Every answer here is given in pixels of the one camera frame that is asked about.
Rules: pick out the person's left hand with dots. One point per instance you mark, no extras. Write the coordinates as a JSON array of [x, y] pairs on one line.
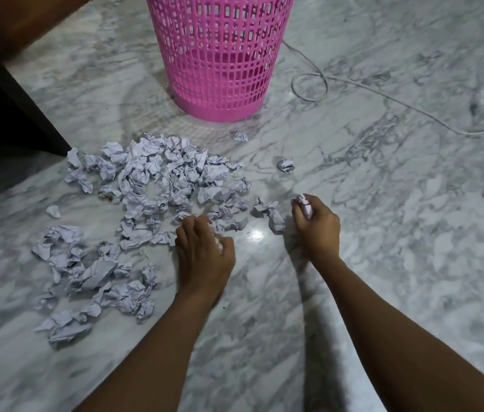
[[203, 266]]

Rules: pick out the person's right hand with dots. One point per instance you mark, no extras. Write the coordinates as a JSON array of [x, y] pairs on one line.
[[321, 235]]

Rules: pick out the white paper ball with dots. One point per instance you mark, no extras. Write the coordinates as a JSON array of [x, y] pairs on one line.
[[306, 205], [218, 243]]

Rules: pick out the pile of paper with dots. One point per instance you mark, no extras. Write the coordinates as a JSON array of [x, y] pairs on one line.
[[139, 175]]

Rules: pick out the dark wooden cabinet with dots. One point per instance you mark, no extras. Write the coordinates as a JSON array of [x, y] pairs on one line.
[[1, 111]]

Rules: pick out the person's right forearm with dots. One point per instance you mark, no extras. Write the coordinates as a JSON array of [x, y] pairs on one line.
[[396, 351]]

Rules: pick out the person's left forearm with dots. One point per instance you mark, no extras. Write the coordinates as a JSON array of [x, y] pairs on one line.
[[156, 360]]

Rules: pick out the pink plastic waste basket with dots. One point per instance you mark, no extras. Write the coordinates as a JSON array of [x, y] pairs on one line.
[[220, 60]]

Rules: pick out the brown wooden room door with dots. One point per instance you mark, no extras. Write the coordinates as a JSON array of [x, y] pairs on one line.
[[10, 21]]

